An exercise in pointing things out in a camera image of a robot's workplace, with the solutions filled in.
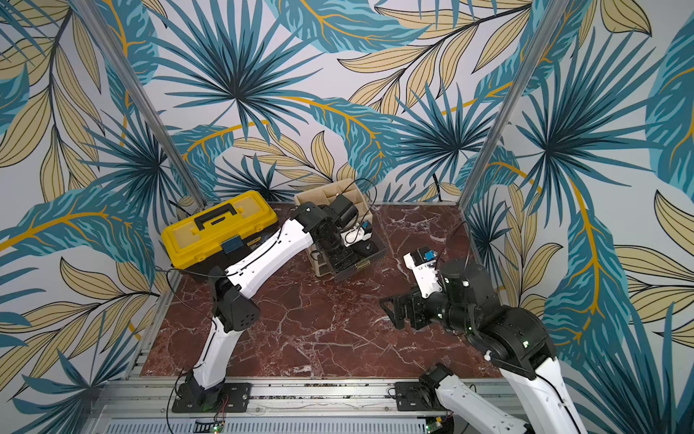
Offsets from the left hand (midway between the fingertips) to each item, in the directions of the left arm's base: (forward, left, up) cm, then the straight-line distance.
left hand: (343, 260), depth 80 cm
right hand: (-17, -12, +13) cm, 25 cm away
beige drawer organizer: (+22, -1, +8) cm, 24 cm away
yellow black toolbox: (+10, +41, -2) cm, 42 cm away
